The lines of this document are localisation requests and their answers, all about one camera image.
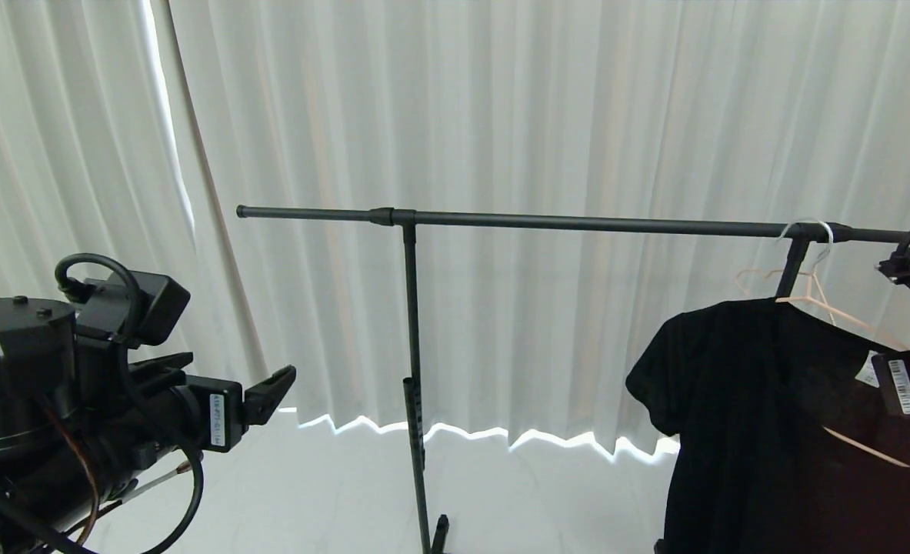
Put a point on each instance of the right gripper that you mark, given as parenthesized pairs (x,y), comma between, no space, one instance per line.
(897,385)

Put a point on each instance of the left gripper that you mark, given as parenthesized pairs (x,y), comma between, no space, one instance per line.
(185,419)

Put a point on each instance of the pink clothes hanger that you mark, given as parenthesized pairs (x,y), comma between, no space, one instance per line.
(810,297)
(767,274)

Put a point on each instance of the black short-sleeved shirt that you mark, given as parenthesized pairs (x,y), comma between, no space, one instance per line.
(731,400)

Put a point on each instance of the black clothes rack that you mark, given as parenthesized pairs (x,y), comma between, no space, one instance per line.
(578,223)

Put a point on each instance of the white curtain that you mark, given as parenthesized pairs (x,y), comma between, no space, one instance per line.
(578,115)

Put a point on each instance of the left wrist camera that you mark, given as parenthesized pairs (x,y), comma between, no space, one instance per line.
(154,308)

